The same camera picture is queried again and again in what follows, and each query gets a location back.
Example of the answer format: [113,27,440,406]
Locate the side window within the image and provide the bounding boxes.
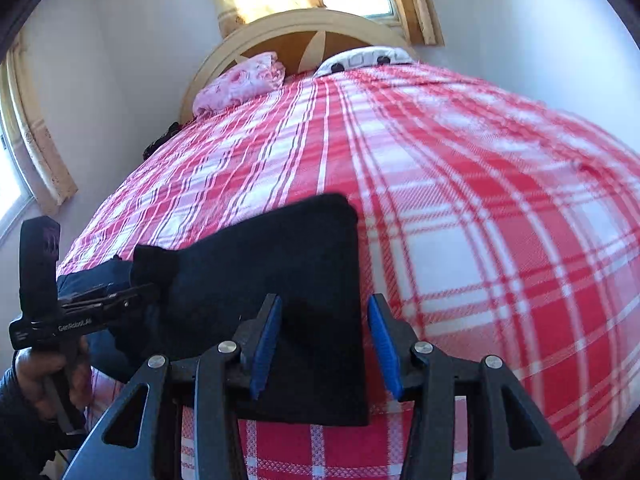
[0,135,36,236]

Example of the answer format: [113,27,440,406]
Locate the yellow side window curtain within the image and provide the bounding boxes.
[0,35,79,206]

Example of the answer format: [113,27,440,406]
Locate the pink floral pillow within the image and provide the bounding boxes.
[192,51,287,117]

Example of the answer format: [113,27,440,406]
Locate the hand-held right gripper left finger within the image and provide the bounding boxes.
[75,294,283,480]

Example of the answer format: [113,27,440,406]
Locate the person's left forearm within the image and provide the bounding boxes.
[0,365,86,480]

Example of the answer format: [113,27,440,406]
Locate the red plaid bedsheet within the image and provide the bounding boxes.
[57,62,640,480]

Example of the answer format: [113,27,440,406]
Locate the white patterned pillow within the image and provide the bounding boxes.
[314,46,415,78]

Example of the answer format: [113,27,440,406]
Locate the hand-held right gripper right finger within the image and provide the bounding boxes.
[367,294,581,480]

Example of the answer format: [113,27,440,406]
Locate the cream wooden headboard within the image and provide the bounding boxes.
[180,9,418,123]

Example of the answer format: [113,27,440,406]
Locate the dark bag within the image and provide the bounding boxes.
[142,121,182,158]

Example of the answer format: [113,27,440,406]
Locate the black pants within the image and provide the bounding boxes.
[56,193,371,428]

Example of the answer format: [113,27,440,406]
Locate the yellow narrow curtain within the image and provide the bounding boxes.
[395,0,445,47]

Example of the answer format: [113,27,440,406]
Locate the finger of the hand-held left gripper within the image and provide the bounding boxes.
[57,284,157,307]
[65,296,141,317]

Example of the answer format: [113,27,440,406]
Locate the person's left hand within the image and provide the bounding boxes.
[12,340,92,420]

